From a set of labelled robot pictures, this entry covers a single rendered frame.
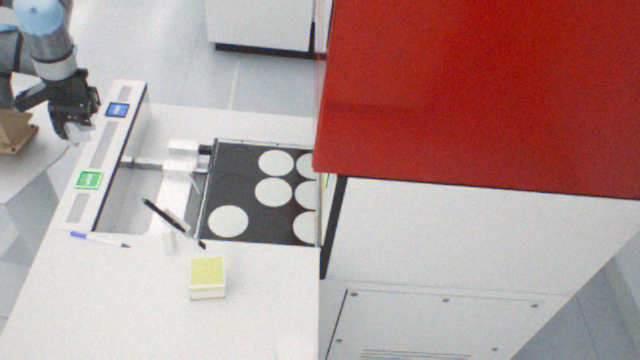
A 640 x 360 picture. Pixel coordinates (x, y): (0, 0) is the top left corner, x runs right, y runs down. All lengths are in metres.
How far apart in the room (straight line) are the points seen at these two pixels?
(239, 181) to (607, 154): 0.88
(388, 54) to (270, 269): 0.58
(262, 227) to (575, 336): 1.64
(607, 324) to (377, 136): 1.91
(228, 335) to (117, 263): 0.30
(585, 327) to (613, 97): 1.73
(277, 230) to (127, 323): 0.42
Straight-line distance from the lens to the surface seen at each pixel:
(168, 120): 1.71
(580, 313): 2.63
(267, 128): 1.68
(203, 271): 1.10
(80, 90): 1.15
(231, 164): 1.46
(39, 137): 1.75
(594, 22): 0.89
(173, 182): 1.45
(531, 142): 1.02
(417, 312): 1.52
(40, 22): 1.06
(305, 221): 1.34
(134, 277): 1.19
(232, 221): 1.33
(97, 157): 1.44
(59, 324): 1.18
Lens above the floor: 1.97
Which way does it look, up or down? 49 degrees down
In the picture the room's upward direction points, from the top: 10 degrees clockwise
